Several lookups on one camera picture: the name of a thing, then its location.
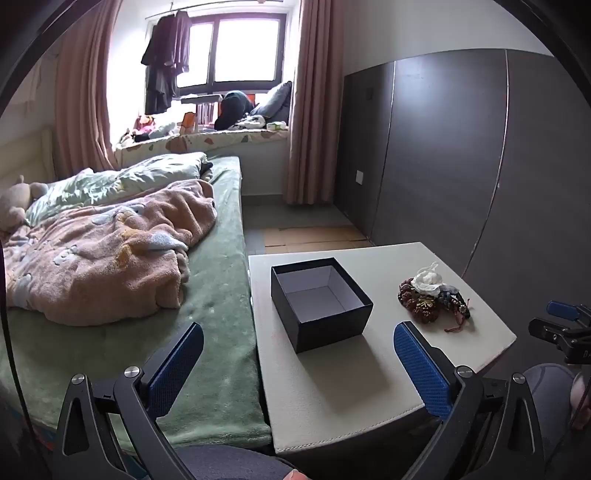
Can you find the dark brown wardrobe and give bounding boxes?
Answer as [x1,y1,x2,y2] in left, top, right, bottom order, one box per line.
[335,48,591,324]

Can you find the black square box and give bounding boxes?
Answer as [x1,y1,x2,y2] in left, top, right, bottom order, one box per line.
[270,257,374,354]

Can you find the person's leg in grey trousers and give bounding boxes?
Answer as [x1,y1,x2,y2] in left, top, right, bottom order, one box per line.
[175,445,301,480]
[524,363,575,416]

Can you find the cream padded headboard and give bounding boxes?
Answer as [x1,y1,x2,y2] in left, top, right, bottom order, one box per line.
[0,127,58,195]

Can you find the green bed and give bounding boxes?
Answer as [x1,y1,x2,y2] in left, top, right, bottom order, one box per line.
[0,156,273,455]

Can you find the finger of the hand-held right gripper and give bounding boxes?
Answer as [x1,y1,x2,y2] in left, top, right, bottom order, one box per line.
[528,316,591,346]
[546,300,591,326]

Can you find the grey pillow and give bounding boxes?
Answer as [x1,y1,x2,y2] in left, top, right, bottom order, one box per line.
[249,80,294,123]

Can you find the pink curtain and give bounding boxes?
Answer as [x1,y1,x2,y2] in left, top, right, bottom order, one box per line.
[54,0,122,178]
[281,0,345,206]

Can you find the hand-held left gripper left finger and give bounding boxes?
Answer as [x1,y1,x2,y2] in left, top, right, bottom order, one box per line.
[50,322,205,480]

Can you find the pink fleece blanket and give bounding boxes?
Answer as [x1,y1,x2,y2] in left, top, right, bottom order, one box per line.
[0,179,218,328]

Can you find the beige plush toy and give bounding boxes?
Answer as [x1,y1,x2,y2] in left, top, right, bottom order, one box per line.
[0,174,49,232]

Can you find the pile of beaded jewelry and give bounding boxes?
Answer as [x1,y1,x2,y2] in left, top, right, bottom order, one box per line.
[398,276,472,334]

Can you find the person's right hand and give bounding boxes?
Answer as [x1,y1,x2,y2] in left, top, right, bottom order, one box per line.
[569,373,591,431]

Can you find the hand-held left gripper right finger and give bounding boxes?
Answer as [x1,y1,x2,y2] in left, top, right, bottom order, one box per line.
[393,322,548,480]

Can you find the dark framed window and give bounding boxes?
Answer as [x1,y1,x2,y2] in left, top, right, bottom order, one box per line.
[144,13,288,100]

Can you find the black garment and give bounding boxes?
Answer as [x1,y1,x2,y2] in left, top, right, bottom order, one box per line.
[213,90,256,131]

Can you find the flat brown cardboard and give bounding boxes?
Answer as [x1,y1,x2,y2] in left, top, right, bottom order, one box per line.
[263,224,370,252]

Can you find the pile of pink toys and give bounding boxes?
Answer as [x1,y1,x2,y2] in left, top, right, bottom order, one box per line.
[121,114,160,144]

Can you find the pale green pillow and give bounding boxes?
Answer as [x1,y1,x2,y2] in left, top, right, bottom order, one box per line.
[25,151,214,227]

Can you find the hanging dark clothes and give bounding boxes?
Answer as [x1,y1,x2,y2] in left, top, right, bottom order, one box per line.
[141,10,192,115]

